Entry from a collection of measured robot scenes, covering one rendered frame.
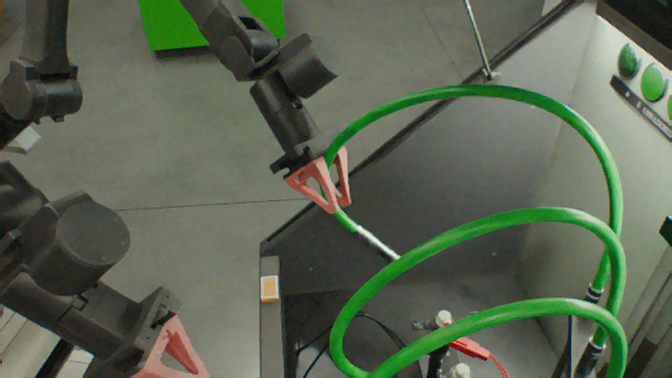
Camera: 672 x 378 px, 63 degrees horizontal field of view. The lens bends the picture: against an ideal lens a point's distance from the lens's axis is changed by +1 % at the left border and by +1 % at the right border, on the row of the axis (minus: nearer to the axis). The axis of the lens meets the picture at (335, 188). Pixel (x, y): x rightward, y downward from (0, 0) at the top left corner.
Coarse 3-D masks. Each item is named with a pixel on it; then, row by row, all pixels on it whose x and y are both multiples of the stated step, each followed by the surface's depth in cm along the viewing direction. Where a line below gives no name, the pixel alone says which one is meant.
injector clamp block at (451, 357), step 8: (448, 352) 84; (456, 352) 84; (416, 360) 83; (448, 360) 83; (456, 360) 83; (408, 368) 82; (416, 368) 82; (440, 368) 82; (448, 368) 82; (392, 376) 86; (400, 376) 81; (408, 376) 81; (416, 376) 81
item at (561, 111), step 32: (416, 96) 61; (448, 96) 60; (512, 96) 58; (544, 96) 57; (352, 128) 66; (576, 128) 58; (608, 160) 59; (608, 192) 62; (352, 224) 77; (608, 224) 65; (608, 256) 67
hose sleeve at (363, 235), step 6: (360, 228) 77; (354, 234) 77; (360, 234) 77; (366, 234) 77; (372, 234) 78; (360, 240) 78; (366, 240) 77; (372, 240) 77; (378, 240) 78; (372, 246) 78; (378, 246) 78; (384, 246) 78; (378, 252) 78; (384, 252) 78; (390, 252) 78; (396, 252) 79; (390, 258) 78; (396, 258) 78
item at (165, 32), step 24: (144, 0) 354; (168, 0) 357; (240, 0) 368; (264, 0) 372; (144, 24) 363; (168, 24) 367; (192, 24) 371; (264, 24) 382; (168, 48) 377; (192, 48) 385
